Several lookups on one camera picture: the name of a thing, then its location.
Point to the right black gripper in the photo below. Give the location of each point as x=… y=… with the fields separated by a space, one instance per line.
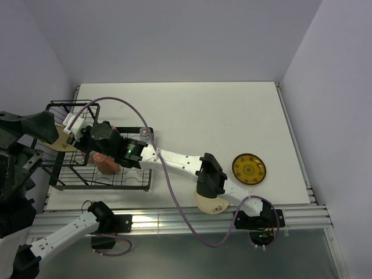
x=80 y=145

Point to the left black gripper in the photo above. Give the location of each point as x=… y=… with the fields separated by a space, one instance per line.
x=40 y=125

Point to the cream plate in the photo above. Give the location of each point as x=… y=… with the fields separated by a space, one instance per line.
x=210 y=205
x=60 y=145

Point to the large pink flower mug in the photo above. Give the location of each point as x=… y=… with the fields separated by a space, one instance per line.
x=105 y=164

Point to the clear glass cup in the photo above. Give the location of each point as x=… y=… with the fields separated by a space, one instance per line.
x=144 y=134

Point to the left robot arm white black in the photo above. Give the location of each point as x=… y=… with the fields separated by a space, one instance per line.
x=18 y=163

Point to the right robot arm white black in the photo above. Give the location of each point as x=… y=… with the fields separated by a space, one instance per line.
x=214 y=191

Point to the black yellow ornate plate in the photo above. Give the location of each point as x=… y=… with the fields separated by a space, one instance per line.
x=249 y=169

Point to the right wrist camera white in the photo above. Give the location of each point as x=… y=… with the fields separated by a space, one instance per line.
x=73 y=126

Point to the black wire dish rack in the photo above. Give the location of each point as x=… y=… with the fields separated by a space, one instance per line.
x=69 y=169

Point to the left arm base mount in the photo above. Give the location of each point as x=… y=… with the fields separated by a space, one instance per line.
x=118 y=224

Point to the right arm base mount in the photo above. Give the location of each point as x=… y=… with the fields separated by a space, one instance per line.
x=262 y=229

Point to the aluminium rail frame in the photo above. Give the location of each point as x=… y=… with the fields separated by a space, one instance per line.
x=253 y=120

